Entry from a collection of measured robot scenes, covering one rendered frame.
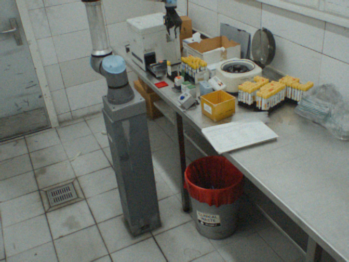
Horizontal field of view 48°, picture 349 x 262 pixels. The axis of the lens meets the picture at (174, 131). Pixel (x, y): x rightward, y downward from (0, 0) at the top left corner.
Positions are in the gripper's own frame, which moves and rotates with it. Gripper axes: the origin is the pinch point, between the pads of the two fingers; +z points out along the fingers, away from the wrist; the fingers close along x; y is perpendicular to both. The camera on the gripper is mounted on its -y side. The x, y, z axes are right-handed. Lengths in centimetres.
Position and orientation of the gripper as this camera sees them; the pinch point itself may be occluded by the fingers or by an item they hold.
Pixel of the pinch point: (174, 40)
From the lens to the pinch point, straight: 243.3
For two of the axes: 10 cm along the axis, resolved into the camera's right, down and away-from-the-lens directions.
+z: 0.8, 8.5, 5.2
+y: -4.3, -4.4, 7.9
